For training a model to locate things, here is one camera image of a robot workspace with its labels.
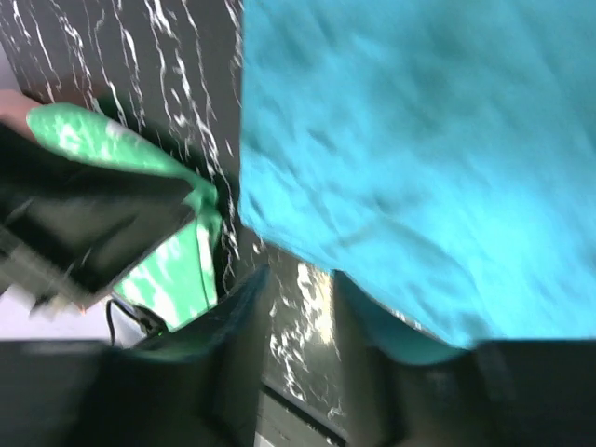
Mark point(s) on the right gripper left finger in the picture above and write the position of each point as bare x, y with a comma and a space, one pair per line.
198, 386

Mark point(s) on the green tie-dye cloth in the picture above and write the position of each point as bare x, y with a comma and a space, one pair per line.
176, 279

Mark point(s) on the teal satin napkin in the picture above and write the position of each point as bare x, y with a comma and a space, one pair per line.
440, 154

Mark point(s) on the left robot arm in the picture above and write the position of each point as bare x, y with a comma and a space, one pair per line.
71, 230

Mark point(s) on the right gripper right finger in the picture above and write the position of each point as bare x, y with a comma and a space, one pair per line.
499, 394

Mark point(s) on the black marble pattern mat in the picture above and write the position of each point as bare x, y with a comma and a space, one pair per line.
171, 71

